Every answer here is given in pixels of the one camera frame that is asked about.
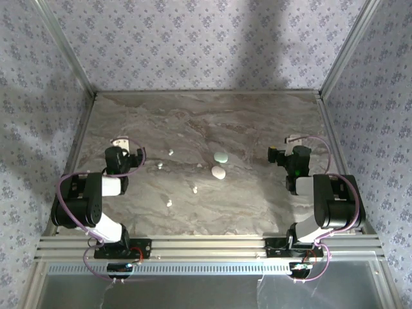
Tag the black right controller board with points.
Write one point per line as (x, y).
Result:
(300, 268)

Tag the black left controller board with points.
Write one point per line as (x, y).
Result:
(119, 268)

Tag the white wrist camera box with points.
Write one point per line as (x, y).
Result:
(293, 140)
(121, 143)

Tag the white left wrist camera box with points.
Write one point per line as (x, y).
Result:
(121, 143)

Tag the aluminium frame corner post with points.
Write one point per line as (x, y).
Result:
(351, 48)
(67, 51)

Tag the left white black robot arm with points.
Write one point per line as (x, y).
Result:
(77, 199)

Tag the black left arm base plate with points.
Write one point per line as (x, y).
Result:
(143, 246)

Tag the aluminium side frame rail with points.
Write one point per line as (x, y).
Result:
(334, 154)
(77, 154)

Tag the aluminium front frame rail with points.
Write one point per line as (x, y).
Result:
(209, 246)

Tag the black controller board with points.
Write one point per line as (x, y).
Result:
(300, 268)
(119, 268)

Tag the shiny metal sheet panel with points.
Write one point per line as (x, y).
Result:
(209, 293)

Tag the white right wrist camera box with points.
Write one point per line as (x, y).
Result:
(293, 140)

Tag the white earbud charging case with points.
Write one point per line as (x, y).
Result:
(218, 172)

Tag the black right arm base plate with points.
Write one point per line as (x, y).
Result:
(277, 246)

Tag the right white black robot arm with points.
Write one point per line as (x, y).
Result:
(334, 206)

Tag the mint green earbud charging case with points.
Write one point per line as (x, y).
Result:
(220, 157)

